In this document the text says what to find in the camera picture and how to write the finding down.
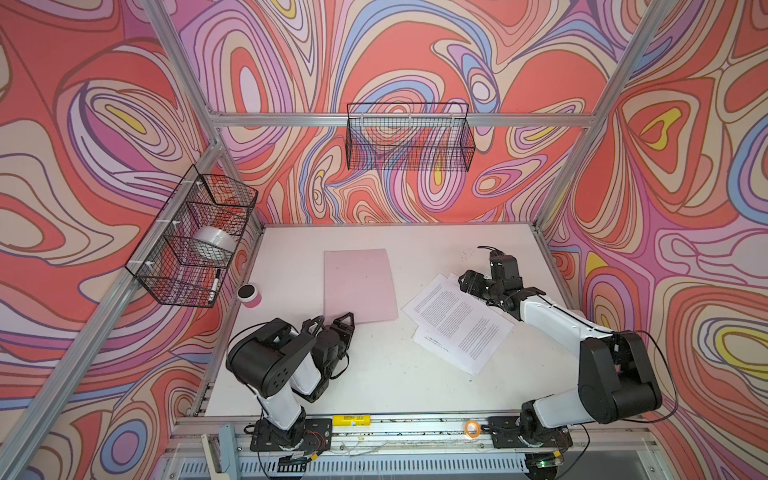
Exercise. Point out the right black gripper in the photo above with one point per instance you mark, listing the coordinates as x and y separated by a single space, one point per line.
476 279

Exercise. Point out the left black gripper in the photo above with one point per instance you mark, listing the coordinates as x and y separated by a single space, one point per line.
343 333

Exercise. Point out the printed paper sheet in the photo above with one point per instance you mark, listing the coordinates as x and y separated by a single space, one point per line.
463 362
460 322

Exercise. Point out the pink folder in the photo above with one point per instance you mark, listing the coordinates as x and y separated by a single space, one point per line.
359 282

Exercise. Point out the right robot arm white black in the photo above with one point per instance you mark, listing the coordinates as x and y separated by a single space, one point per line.
616 379

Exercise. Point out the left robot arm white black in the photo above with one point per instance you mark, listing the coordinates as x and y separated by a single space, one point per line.
281 364

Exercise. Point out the yellow label block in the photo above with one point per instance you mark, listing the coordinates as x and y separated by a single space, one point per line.
351 420

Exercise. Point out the pink cup with black lid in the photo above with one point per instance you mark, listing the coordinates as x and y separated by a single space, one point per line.
249 295

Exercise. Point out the black marker in basket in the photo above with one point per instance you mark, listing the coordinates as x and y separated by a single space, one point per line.
214 289

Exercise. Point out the white tape roll in basket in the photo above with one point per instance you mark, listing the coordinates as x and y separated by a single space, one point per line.
213 244

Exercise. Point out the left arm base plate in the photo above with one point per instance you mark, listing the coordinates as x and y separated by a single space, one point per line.
309 436

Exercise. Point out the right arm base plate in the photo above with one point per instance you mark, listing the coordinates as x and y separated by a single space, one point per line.
524 431

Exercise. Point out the black wire basket back wall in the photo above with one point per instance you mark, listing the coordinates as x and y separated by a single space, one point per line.
409 136

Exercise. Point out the black wire basket wall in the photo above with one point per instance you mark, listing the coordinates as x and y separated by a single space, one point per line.
409 136
185 257

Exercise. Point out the black wire basket left wall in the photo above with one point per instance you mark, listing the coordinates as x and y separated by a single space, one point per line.
185 257

